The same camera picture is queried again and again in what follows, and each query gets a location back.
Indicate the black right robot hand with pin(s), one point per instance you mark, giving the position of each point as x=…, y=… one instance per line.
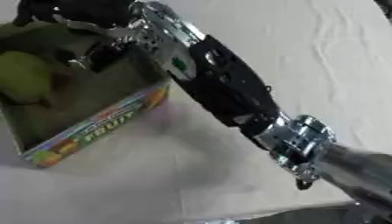
x=86, y=10

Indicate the silver and black right robot arm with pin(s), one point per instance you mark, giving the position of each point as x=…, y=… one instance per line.
x=229, y=84

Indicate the cardboard box with green inside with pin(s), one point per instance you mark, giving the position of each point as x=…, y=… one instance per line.
x=92, y=96

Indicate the green toy pear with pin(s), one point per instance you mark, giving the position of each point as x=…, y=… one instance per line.
x=23, y=77

